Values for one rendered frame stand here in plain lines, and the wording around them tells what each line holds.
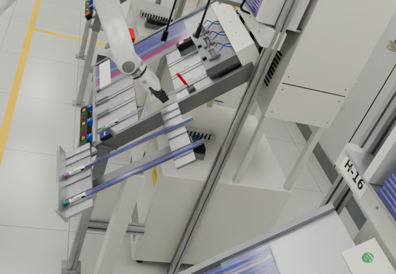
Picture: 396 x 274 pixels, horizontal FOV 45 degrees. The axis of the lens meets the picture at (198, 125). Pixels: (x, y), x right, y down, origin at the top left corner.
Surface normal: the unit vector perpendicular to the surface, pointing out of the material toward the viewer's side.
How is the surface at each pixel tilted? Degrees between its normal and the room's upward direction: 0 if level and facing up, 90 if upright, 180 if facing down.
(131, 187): 90
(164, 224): 90
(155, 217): 90
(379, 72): 90
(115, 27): 43
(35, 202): 0
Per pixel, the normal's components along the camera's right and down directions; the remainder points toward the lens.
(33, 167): 0.31, -0.80
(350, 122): -0.93, -0.16
